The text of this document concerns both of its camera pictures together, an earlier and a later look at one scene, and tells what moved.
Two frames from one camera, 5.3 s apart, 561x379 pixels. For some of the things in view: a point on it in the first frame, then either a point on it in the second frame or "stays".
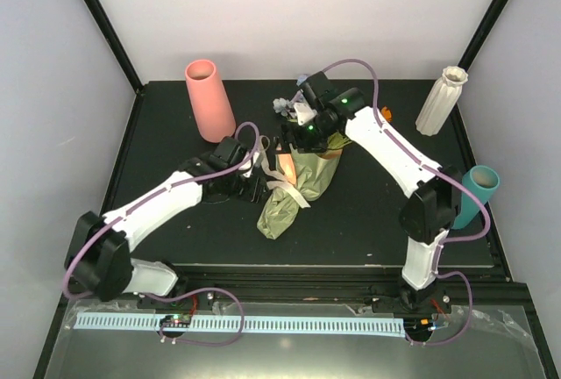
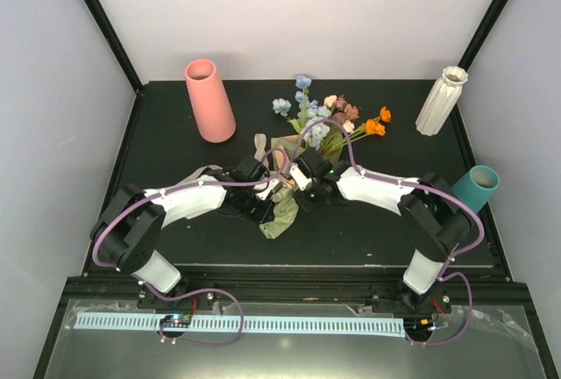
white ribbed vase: [442, 100] stays
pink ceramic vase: [213, 112] stays
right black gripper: [299, 141] to [307, 204]
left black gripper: [254, 192] to [261, 217]
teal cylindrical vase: [482, 180] stays
